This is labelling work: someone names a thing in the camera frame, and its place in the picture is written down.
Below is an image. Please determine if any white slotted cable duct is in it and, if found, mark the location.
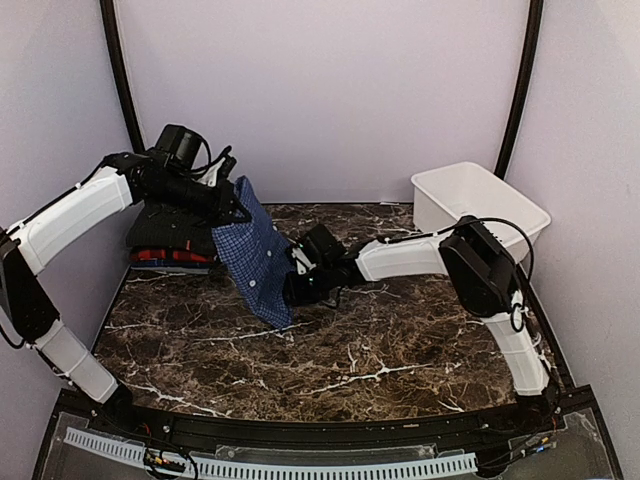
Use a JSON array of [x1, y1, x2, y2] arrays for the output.
[[64, 427, 478, 479]]

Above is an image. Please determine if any blue checked long sleeve shirt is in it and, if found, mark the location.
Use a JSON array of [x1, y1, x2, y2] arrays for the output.
[[212, 176, 294, 329]]

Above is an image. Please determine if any black left frame post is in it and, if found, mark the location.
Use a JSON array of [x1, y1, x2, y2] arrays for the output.
[[99, 0, 145, 153]]

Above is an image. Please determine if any black front table rail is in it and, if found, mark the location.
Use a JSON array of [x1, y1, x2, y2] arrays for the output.
[[54, 389, 596, 454]]

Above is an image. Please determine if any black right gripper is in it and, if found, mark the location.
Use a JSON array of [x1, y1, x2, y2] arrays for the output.
[[278, 262, 336, 305]]

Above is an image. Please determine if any black right frame post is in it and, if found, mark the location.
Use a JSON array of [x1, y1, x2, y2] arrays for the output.
[[493, 0, 544, 180]]

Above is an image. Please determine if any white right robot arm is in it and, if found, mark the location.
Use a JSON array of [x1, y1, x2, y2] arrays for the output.
[[283, 215, 550, 434]]

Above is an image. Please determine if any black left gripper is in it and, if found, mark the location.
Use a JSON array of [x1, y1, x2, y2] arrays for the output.
[[149, 170, 252, 229]]

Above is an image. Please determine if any black striped shirt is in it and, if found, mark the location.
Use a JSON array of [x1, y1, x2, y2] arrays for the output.
[[125, 201, 216, 256]]

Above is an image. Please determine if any white plastic basket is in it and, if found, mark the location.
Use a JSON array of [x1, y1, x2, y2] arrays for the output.
[[411, 162, 551, 242]]

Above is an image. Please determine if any black frame post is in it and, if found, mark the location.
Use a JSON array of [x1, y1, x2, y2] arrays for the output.
[[99, 0, 145, 153], [493, 0, 544, 180]]

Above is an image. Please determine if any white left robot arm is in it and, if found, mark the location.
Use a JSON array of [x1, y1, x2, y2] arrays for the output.
[[1, 150, 250, 436]]

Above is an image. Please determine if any red plaid folded shirt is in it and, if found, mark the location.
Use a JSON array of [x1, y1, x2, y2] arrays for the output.
[[129, 248, 217, 265]]

